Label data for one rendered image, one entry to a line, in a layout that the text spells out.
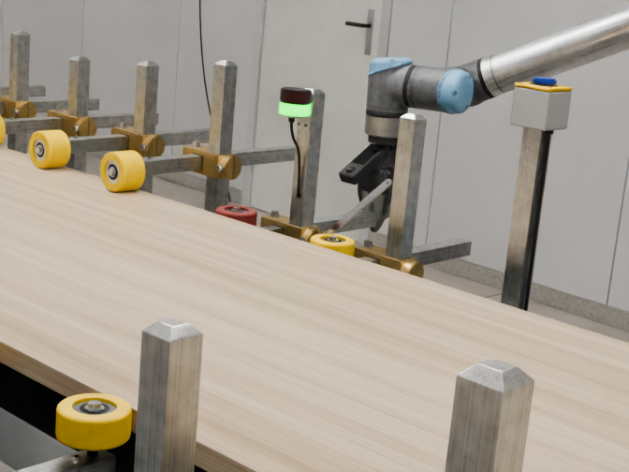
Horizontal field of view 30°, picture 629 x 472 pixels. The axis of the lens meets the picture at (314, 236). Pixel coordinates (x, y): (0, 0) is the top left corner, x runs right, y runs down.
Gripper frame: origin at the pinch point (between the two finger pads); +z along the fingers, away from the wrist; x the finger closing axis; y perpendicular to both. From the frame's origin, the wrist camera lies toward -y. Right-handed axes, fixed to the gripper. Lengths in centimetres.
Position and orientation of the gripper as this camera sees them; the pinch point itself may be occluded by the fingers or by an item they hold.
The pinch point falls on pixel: (372, 227)
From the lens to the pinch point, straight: 257.3
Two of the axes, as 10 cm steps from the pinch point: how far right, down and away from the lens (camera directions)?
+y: 6.9, -1.5, 7.1
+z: -0.6, 9.6, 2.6
